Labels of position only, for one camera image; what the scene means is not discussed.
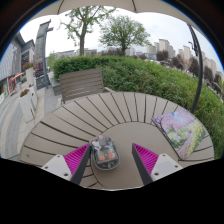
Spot grey patterned computer mouse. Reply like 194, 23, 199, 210
89, 134, 121, 171

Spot dark curved umbrella pole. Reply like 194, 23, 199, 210
187, 24, 205, 115

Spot grey sign pillar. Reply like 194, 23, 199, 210
33, 19, 54, 90

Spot round-crowned green tree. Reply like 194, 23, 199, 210
99, 14, 151, 56

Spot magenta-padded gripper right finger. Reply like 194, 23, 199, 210
131, 143, 185, 186

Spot tall white planter with shrub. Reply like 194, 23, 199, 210
22, 61, 36, 86

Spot beige umbrella canopy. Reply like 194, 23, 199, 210
31, 0, 201, 33

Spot beige apartment buildings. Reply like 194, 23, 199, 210
146, 38, 224, 86

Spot white planter with flowers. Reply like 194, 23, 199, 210
18, 88, 37, 123

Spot grey shopfront building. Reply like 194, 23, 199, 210
0, 31, 36, 101

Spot orange parasol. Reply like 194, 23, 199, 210
9, 72, 26, 81

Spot tan slatted chair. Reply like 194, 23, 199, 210
58, 68, 115, 105

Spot tall thin-trunk tree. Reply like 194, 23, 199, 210
61, 5, 116, 57

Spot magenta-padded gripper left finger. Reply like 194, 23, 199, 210
41, 143, 92, 186

